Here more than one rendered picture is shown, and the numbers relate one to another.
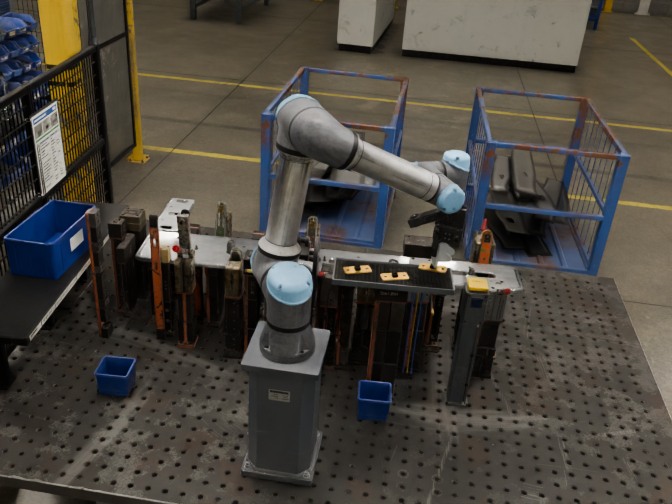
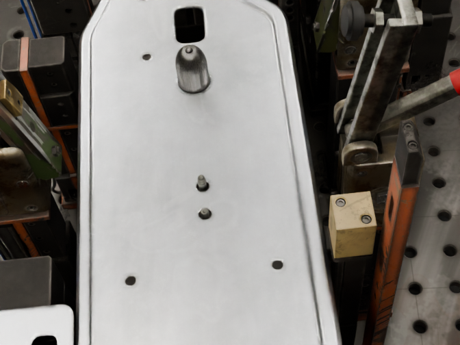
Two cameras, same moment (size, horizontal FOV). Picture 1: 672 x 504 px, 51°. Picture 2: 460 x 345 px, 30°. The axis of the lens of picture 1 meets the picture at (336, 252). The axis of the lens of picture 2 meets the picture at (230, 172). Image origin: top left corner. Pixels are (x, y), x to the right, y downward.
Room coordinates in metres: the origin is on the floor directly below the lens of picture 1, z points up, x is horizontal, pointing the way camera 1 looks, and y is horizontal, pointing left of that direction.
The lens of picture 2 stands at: (2.18, 0.93, 1.68)
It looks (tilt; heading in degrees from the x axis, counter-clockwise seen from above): 58 degrees down; 270
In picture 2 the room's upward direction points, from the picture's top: 7 degrees counter-clockwise
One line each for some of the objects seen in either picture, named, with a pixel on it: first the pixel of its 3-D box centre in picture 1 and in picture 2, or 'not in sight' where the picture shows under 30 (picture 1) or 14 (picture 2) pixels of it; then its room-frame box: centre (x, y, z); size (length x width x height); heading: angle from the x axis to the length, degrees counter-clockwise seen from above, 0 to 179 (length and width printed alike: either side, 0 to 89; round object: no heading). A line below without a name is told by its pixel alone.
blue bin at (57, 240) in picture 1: (54, 237); not in sight; (2.04, 0.94, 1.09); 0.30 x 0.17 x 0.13; 173
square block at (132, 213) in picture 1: (135, 253); not in sight; (2.34, 0.78, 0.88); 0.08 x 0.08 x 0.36; 88
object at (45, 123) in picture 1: (47, 148); not in sight; (2.32, 1.05, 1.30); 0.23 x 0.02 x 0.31; 178
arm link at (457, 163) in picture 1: (453, 172); not in sight; (1.84, -0.31, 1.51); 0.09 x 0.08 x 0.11; 112
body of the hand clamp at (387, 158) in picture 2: (186, 302); (369, 230); (2.04, 0.51, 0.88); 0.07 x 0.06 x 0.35; 178
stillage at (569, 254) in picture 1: (529, 185); not in sight; (4.35, -1.25, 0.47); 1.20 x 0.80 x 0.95; 175
